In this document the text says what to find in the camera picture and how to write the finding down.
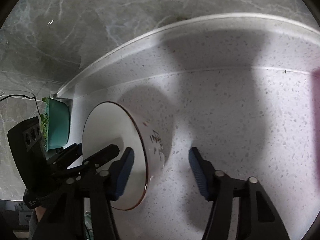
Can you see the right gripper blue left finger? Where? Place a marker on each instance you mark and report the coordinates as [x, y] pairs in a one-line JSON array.
[[127, 161]]

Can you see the teal bowl with greens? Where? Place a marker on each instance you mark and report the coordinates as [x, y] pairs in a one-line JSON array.
[[55, 124]]

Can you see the person left hand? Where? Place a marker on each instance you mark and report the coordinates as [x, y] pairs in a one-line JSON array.
[[40, 211]]

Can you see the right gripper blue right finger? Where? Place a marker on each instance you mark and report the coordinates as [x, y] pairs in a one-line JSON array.
[[203, 172]]

